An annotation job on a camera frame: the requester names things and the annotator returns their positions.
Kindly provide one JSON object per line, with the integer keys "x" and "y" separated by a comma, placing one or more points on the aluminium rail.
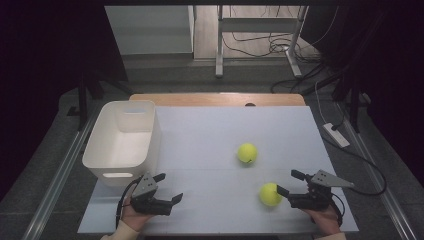
{"x": 376, "y": 180}
{"x": 56, "y": 180}

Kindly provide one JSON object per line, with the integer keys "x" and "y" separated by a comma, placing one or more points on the white board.
{"x": 206, "y": 140}

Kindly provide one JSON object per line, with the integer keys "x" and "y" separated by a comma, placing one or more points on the white metal desk frame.
{"x": 219, "y": 40}

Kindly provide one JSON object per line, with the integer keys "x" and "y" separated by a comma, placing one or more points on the white cabinet panel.
{"x": 150, "y": 30}

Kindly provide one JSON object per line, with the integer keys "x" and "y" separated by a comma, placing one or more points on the person's left hand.
{"x": 135, "y": 218}

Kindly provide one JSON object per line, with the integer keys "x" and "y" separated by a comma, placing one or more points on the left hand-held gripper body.
{"x": 146, "y": 200}

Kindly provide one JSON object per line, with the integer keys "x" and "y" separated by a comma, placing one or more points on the black tripod stand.
{"x": 354, "y": 100}
{"x": 82, "y": 100}

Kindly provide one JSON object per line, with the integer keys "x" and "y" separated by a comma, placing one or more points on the white plastic bin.
{"x": 121, "y": 150}

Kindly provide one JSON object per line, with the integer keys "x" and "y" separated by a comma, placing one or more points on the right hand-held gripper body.
{"x": 316, "y": 198}

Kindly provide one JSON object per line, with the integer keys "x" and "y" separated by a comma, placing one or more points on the yellow tennis ball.
{"x": 247, "y": 153}
{"x": 269, "y": 194}

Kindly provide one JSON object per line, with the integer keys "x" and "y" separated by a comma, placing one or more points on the person's right hand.
{"x": 325, "y": 220}

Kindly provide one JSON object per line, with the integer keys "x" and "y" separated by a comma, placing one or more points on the wooden table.
{"x": 216, "y": 99}

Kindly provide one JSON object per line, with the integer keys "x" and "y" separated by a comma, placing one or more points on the white power strip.
{"x": 336, "y": 135}

